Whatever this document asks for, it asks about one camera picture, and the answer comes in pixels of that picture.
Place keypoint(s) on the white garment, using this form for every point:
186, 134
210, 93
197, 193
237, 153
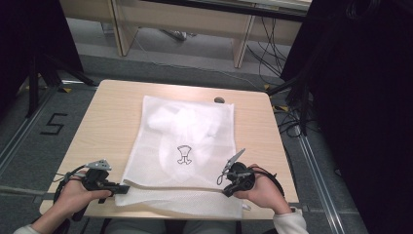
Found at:
185, 130

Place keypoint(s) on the light wooden desk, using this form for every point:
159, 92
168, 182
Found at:
181, 19

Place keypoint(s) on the grey table grommet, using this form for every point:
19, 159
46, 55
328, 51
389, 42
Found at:
219, 100

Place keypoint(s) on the black metal stand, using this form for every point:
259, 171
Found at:
42, 74

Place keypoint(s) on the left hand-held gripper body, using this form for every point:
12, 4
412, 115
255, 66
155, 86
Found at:
95, 180

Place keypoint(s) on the person's left hand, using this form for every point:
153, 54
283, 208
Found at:
76, 198

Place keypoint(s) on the black curtain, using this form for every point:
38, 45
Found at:
32, 39
363, 97

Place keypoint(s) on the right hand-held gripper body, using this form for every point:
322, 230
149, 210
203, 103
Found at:
245, 177

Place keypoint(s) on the white mesh laundry bag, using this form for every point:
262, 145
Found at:
198, 204

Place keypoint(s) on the person's right hand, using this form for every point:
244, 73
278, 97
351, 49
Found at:
264, 191

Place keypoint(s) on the metal floor rail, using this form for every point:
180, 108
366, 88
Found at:
22, 130
319, 182

